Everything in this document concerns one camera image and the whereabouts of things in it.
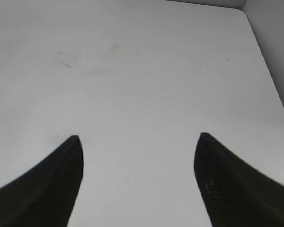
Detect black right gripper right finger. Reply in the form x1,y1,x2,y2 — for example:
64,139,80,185
194,132,284,227

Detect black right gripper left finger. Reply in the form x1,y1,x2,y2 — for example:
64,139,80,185
0,135,84,227

